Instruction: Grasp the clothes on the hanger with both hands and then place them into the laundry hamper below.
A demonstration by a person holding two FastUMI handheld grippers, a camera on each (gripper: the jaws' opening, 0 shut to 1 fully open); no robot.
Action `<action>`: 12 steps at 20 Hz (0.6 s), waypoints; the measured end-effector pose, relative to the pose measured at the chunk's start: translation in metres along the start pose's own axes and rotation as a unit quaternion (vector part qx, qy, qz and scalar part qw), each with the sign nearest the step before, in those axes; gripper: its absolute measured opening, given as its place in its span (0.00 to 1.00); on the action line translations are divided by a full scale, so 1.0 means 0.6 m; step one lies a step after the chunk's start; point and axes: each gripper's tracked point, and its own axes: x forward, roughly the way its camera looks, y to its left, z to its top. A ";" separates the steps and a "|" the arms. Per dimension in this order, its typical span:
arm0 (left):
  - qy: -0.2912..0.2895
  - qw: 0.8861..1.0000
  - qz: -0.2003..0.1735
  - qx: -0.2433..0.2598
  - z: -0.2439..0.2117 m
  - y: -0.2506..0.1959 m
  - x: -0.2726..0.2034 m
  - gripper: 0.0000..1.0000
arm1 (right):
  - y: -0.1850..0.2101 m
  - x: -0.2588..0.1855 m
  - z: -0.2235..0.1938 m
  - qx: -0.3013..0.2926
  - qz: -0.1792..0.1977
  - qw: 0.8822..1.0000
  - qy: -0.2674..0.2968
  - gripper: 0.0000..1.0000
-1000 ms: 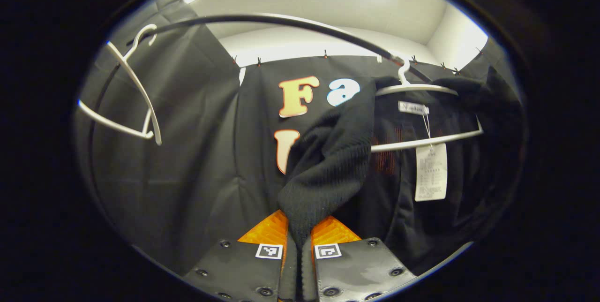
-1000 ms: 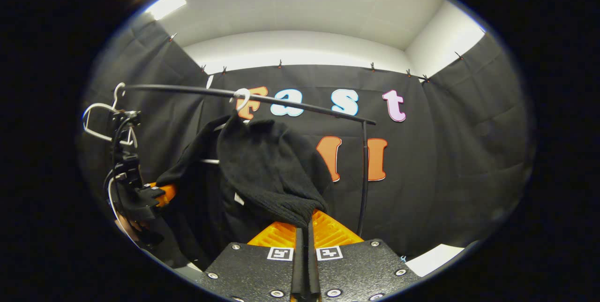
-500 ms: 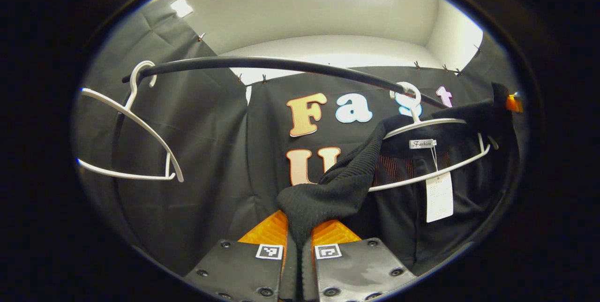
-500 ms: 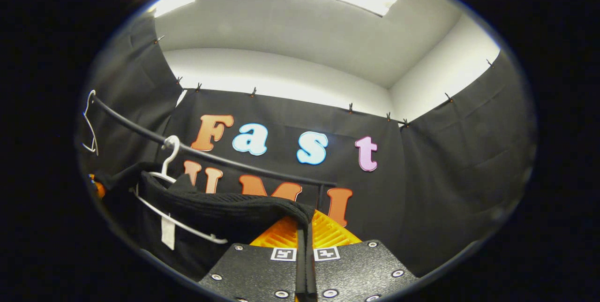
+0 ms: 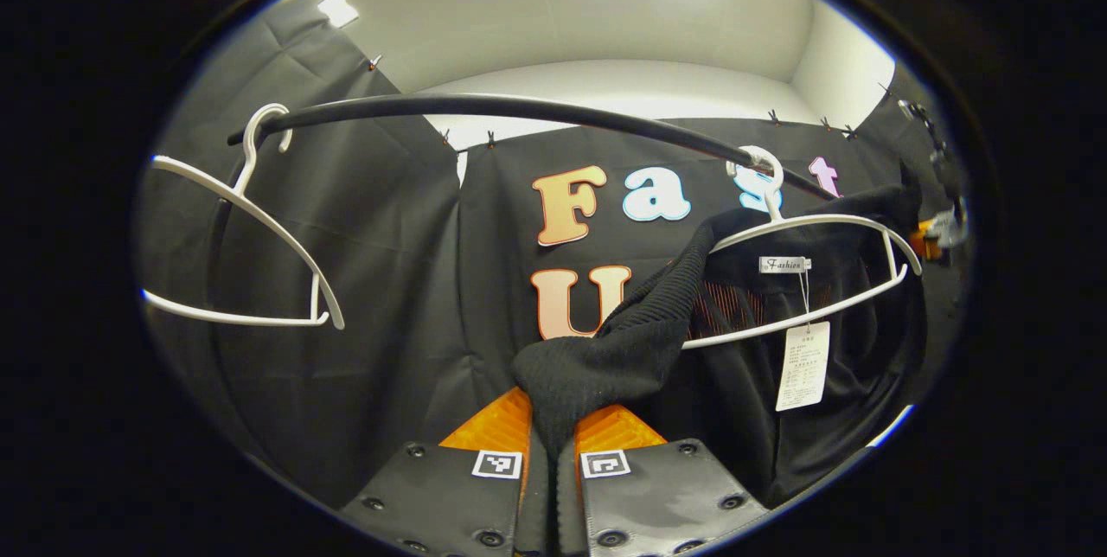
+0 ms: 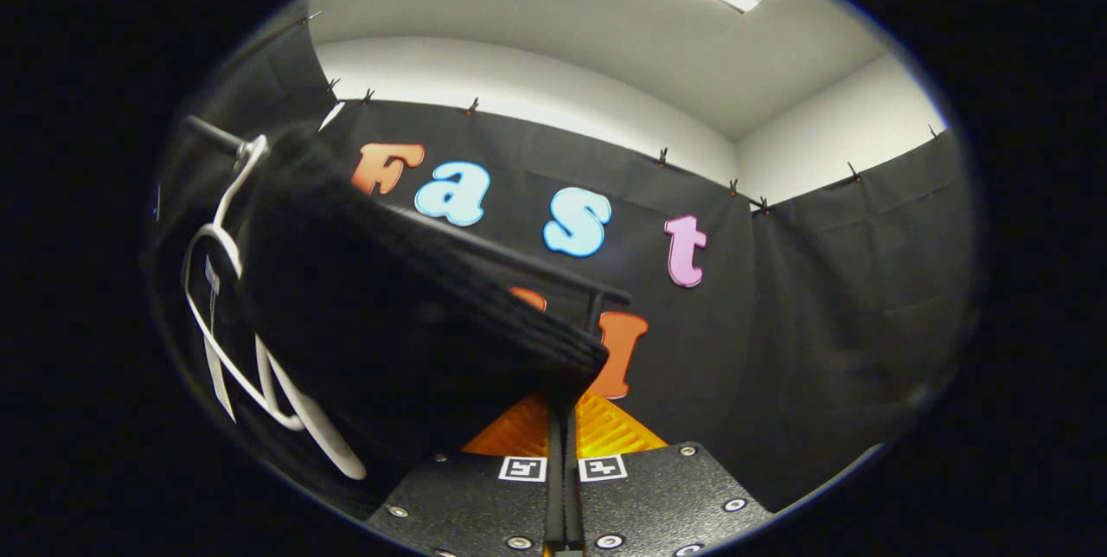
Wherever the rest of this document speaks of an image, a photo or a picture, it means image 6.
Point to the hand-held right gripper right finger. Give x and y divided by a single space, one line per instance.
666 496

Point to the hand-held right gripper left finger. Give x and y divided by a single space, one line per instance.
471 505

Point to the black jacket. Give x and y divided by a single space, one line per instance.
389 306

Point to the white hanger with crossbar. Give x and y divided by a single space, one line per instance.
342 453

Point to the black clothes rack rail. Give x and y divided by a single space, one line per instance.
216 137

